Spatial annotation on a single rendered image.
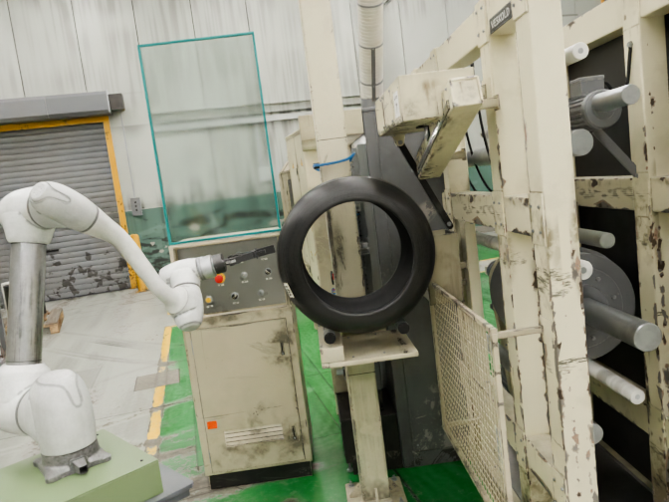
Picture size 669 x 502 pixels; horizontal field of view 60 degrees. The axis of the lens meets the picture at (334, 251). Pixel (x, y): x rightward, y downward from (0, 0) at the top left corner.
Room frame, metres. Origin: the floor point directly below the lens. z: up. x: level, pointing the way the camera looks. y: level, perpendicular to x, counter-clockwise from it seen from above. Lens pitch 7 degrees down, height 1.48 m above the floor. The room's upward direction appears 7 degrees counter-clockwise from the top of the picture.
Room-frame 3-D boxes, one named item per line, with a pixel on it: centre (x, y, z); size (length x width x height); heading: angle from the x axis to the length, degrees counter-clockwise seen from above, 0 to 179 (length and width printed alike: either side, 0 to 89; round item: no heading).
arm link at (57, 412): (1.66, 0.86, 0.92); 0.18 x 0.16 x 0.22; 61
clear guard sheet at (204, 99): (2.85, 0.52, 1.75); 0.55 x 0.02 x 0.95; 92
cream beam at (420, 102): (2.19, -0.38, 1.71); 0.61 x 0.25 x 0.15; 2
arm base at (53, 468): (1.64, 0.84, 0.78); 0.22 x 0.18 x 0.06; 38
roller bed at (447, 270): (2.54, -0.45, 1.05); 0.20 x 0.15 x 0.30; 2
